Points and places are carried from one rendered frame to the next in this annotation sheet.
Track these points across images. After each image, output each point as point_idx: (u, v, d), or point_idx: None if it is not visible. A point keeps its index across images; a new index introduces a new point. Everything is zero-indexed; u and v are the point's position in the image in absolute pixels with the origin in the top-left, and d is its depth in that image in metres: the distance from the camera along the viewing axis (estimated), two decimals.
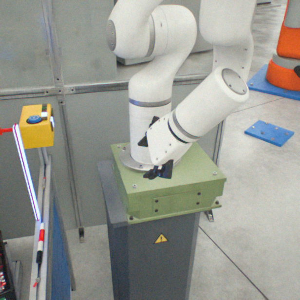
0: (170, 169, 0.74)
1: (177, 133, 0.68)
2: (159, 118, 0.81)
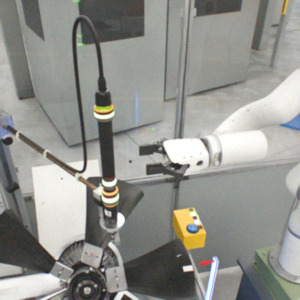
0: None
1: None
2: (184, 171, 0.78)
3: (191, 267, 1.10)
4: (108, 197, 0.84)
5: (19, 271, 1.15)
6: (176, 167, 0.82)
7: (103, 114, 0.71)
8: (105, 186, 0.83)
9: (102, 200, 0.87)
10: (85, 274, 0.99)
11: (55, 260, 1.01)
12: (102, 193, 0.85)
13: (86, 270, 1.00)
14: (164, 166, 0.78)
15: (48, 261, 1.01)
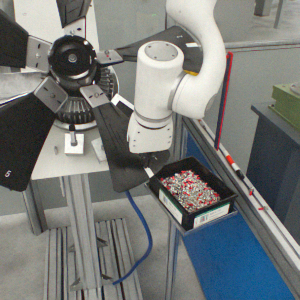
0: (128, 145, 0.77)
1: None
2: None
3: (151, 175, 0.85)
4: None
5: None
6: None
7: None
8: None
9: None
10: (88, 47, 0.80)
11: (85, 14, 0.84)
12: None
13: (93, 47, 0.82)
14: (153, 157, 0.81)
15: (81, 9, 0.85)
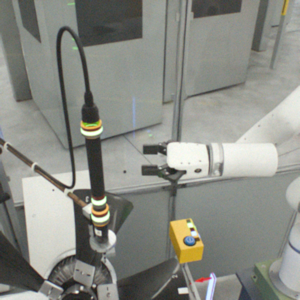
0: None
1: None
2: (178, 178, 0.76)
3: None
4: (98, 216, 0.79)
5: (7, 288, 1.10)
6: (173, 172, 0.80)
7: (89, 130, 0.66)
8: (95, 204, 0.78)
9: (92, 219, 0.82)
10: None
11: (96, 266, 0.99)
12: (91, 211, 0.80)
13: None
14: (159, 169, 0.78)
15: (93, 259, 1.00)
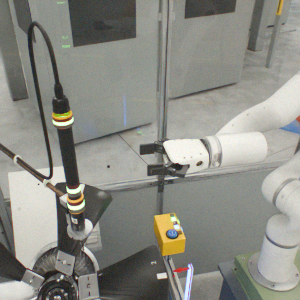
0: None
1: None
2: (185, 172, 0.78)
3: None
4: (73, 204, 0.83)
5: None
6: (176, 168, 0.82)
7: (60, 121, 0.69)
8: (69, 193, 0.82)
9: (68, 207, 0.85)
10: (71, 291, 0.99)
11: (76, 255, 1.03)
12: (66, 199, 0.83)
13: (76, 290, 1.00)
14: (165, 167, 0.78)
15: (73, 249, 1.03)
